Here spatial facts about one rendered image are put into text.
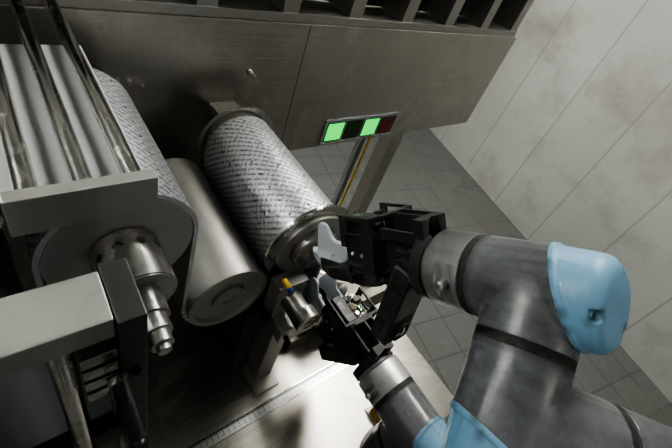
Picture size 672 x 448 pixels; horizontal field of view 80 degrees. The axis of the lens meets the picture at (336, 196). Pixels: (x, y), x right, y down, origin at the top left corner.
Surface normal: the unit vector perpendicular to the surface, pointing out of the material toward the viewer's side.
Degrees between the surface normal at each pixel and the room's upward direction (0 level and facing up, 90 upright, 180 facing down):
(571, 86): 90
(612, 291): 50
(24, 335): 0
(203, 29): 90
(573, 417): 7
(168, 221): 90
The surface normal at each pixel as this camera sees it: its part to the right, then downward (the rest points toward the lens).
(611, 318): 0.61, 0.05
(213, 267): -0.03, -0.59
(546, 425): 0.14, -0.25
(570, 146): -0.88, 0.05
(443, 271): -0.77, 0.21
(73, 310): 0.29, -0.72
